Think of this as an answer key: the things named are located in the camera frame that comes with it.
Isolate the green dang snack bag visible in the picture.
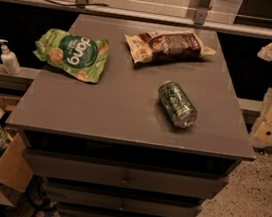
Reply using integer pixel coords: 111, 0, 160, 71
34, 28, 109, 84

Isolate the brown chip bag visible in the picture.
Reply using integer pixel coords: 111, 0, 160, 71
125, 28, 216, 64

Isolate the grey drawer cabinet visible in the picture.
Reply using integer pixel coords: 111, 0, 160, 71
8, 14, 254, 217

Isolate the white pump bottle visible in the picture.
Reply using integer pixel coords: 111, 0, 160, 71
0, 39, 21, 75

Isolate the green soda can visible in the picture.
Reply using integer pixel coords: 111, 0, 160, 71
158, 81, 198, 129

